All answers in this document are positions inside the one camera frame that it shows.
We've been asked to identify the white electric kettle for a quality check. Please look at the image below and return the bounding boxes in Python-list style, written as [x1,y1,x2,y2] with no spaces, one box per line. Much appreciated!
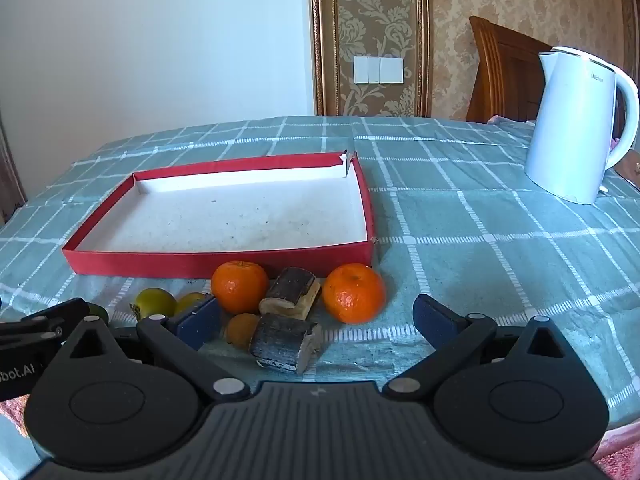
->
[524,46,640,206]

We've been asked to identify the shallow red cardboard box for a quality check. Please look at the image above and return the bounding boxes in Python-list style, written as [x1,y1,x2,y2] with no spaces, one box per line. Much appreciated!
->
[61,151,377,279]

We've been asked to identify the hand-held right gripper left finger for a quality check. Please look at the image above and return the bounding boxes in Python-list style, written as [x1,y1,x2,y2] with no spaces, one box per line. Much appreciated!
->
[62,296,251,403]

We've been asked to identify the wooden headboard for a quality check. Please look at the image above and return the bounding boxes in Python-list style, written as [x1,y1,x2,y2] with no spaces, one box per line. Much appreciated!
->
[465,15,556,123]

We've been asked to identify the gold framed wallpaper panel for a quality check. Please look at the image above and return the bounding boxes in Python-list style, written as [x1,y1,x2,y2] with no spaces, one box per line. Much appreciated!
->
[307,0,432,118]

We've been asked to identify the white wall switch plate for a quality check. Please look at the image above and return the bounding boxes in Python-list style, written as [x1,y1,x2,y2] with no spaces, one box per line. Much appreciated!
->
[353,56,405,84]

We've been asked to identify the orange mandarin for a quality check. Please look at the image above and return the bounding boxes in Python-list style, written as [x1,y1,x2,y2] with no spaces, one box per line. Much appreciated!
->
[322,262,387,324]
[211,260,270,315]

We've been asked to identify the dark eggplant piece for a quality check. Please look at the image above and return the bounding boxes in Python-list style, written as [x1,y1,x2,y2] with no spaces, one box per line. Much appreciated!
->
[248,312,323,376]

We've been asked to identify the small brown kiwi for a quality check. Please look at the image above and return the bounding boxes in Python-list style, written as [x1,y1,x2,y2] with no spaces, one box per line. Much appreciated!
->
[223,313,261,351]

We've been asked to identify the pink terry blanket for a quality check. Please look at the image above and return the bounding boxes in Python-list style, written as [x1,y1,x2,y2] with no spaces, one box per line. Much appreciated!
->
[0,397,640,476]

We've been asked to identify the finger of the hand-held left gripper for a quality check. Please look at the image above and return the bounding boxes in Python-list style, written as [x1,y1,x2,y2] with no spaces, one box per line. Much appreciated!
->
[0,298,91,348]

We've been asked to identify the teal checkered bedsheet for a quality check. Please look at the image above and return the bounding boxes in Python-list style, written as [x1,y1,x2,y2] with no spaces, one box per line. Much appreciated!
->
[0,115,640,431]

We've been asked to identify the round green fruit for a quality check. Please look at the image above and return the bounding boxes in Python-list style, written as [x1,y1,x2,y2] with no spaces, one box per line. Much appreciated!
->
[131,287,178,322]
[175,291,208,317]

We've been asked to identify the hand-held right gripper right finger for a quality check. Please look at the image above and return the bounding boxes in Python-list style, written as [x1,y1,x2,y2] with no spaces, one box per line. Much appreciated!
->
[382,294,576,401]

